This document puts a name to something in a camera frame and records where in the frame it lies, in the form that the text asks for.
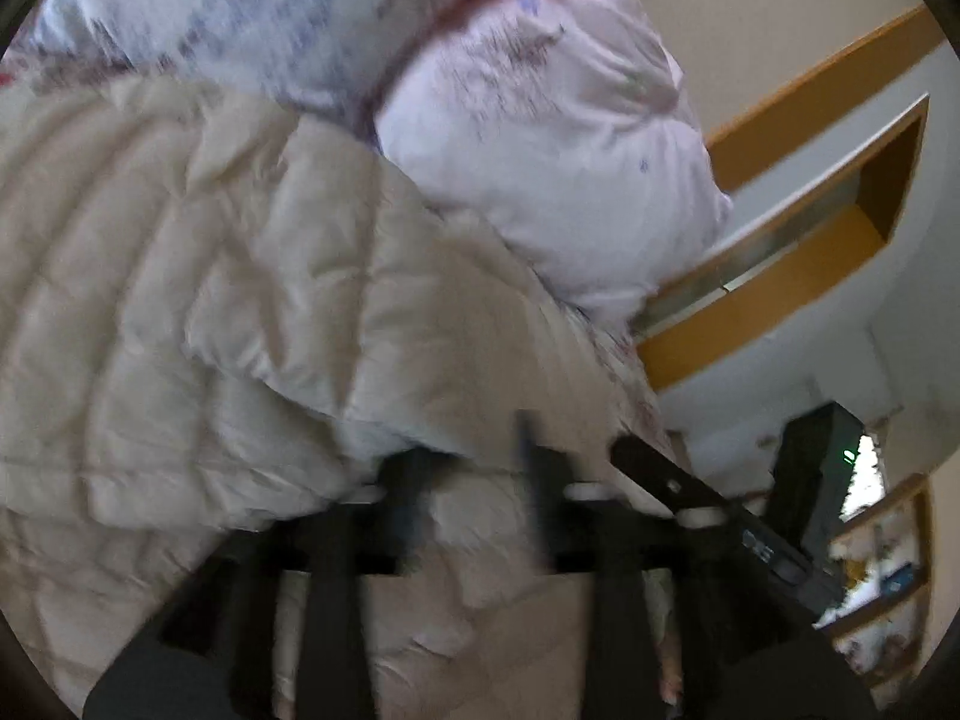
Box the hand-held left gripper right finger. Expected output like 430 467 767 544
516 409 880 720

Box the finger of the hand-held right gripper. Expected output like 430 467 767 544
609 435 740 535

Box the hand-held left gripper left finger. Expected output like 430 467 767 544
82 448 460 720

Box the beige quilted duvet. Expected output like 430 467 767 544
0 75 661 717

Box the floral bedsheet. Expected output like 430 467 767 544
577 304 695 511

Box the wooden shelf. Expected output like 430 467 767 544
814 474 937 691

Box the wooden headboard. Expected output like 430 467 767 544
634 4 947 392

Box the white floral pillow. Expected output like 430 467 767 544
373 0 734 320
15 0 541 117

